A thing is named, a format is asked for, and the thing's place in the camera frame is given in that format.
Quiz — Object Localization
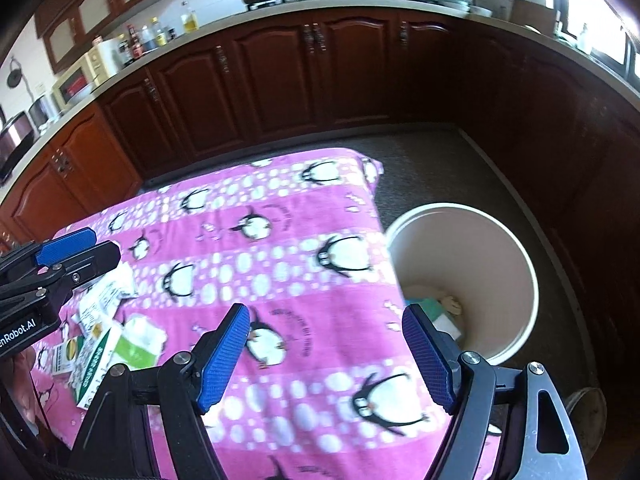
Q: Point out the beige round plastic bin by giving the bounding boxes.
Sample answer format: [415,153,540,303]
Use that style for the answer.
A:
[385,202,541,367]

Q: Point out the dark kitchen appliance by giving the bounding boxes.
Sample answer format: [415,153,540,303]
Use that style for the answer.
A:
[0,111,41,183]

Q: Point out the beige wrapper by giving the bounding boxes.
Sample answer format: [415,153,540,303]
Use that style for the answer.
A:
[437,294,463,318]

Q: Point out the round brown object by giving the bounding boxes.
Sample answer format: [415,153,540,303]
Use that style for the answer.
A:
[564,386,607,436]

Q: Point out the white packet yellow mark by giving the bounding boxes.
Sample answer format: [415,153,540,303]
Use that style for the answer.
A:
[75,305,118,343]

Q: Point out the teal white packet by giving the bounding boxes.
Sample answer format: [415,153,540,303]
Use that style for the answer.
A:
[405,297,466,346]

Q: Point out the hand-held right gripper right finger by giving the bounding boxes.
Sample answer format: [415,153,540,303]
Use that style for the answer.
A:
[401,304,588,480]

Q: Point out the hanging dark round utensil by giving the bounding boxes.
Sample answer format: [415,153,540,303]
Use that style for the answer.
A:
[5,56,26,92]

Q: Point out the green white tissue packet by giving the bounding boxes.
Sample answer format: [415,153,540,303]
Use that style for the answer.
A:
[107,312,167,370]

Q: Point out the pink penguin print blanket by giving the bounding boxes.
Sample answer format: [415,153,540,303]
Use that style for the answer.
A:
[27,147,501,480]

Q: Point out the cream microwave oven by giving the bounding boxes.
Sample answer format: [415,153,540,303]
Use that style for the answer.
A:
[52,39,123,107]

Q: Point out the long white green packet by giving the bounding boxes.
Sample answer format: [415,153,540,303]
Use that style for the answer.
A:
[70,322,125,409]

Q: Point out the beige stone kitchen counter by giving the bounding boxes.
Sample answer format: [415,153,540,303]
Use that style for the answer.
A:
[0,0,640,201]

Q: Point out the white printed packet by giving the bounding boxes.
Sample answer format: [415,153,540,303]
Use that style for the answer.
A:
[75,264,138,321]

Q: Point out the dark wooden base cabinets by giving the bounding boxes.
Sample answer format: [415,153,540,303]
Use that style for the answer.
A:
[0,5,640,411]

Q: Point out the yellow cooking oil bottle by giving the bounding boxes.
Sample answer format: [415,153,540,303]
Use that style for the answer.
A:
[180,2,200,35]

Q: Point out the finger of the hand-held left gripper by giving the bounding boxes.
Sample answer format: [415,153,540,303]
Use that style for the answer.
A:
[0,227,97,283]
[34,240,122,307]

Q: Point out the wooden cutting board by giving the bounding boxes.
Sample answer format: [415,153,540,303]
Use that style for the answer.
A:
[510,0,557,36]

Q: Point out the silver metal pot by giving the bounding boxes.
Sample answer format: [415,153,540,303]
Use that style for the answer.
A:
[27,94,62,128]

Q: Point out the small green white box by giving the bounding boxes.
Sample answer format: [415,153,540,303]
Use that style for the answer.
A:
[50,337,83,377]

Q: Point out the gas stove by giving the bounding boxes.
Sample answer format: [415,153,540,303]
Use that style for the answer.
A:
[245,0,366,12]

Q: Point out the bright kitchen window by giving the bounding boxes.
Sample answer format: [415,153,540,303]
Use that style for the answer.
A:
[550,0,640,86]

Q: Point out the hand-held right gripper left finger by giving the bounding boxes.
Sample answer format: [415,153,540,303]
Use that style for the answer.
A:
[67,303,251,480]

